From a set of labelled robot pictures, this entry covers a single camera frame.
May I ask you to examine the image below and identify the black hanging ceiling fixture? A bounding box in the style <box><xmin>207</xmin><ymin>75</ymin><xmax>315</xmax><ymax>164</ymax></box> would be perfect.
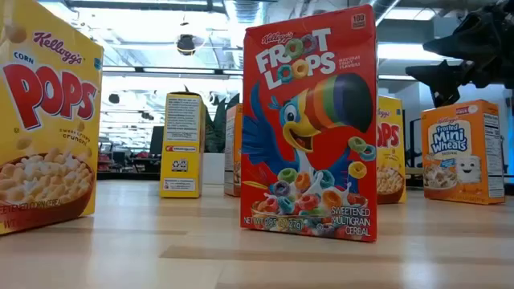
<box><xmin>176</xmin><ymin>34</ymin><xmax>197</xmax><ymax>57</ymax></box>

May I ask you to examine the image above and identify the black computer monitor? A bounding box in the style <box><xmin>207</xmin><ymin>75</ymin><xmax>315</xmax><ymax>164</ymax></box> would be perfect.
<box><xmin>149</xmin><ymin>125</ymin><xmax>165</xmax><ymax>156</ymax></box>

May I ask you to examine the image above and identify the yellow Corn Pops cereal box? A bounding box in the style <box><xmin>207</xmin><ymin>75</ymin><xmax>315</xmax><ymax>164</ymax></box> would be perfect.
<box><xmin>0</xmin><ymin>0</ymin><xmax>104</xmax><ymax>236</ymax></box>
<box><xmin>159</xmin><ymin>91</ymin><xmax>206</xmax><ymax>199</ymax></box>
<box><xmin>376</xmin><ymin>95</ymin><xmax>407</xmax><ymax>206</ymax></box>

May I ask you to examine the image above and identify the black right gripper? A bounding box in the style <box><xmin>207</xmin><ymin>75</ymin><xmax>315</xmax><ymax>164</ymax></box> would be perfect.
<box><xmin>405</xmin><ymin>0</ymin><xmax>514</xmax><ymax>108</ymax></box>

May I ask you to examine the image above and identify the snake plant in white pot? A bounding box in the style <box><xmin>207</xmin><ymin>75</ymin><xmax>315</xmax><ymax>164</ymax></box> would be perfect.
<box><xmin>183</xmin><ymin>83</ymin><xmax>242</xmax><ymax>185</ymax></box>

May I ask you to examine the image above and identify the silver ventilation duct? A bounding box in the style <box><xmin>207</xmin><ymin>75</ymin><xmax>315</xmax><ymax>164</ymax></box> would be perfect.
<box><xmin>231</xmin><ymin>0</ymin><xmax>267</xmax><ymax>26</ymax></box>
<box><xmin>371</xmin><ymin>0</ymin><xmax>403</xmax><ymax>27</ymax></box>

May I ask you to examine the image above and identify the orange Mini Wheats cereal box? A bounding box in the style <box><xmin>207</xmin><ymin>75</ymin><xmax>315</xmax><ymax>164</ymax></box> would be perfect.
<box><xmin>420</xmin><ymin>99</ymin><xmax>507</xmax><ymax>206</ymax></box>
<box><xmin>223</xmin><ymin>103</ymin><xmax>243</xmax><ymax>197</ymax></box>

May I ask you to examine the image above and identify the red Froot Loops cereal box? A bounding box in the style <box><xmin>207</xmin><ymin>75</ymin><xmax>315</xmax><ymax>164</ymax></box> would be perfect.
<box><xmin>239</xmin><ymin>3</ymin><xmax>379</xmax><ymax>243</ymax></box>

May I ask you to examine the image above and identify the blue wall panel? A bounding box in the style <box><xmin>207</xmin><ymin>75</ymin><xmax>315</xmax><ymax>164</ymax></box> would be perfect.
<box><xmin>506</xmin><ymin>100</ymin><xmax>514</xmax><ymax>177</ymax></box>

